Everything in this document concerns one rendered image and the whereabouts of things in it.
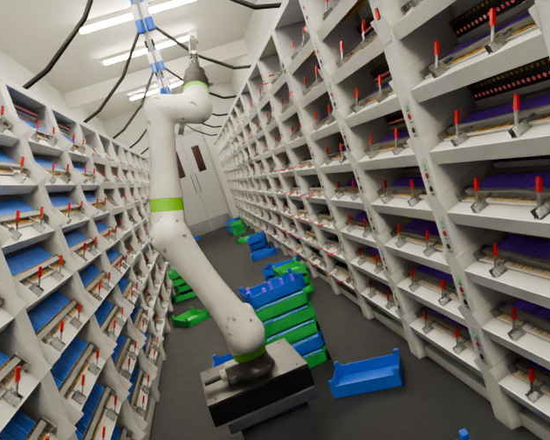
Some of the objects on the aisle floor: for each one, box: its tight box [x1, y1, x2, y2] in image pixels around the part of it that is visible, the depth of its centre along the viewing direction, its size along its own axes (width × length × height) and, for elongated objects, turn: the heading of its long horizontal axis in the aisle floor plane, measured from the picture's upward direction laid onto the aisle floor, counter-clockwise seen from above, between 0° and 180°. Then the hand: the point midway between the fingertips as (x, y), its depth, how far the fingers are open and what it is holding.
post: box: [368, 0, 526, 430], centre depth 165 cm, size 20×9×176 cm, turn 169°
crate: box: [329, 348, 402, 399], centre depth 233 cm, size 30×20×8 cm
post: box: [299, 0, 430, 359], centre depth 234 cm, size 20×9×176 cm, turn 169°
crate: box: [305, 345, 331, 368], centre depth 276 cm, size 30×20×8 cm
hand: (192, 42), depth 204 cm, fingers open, 4 cm apart
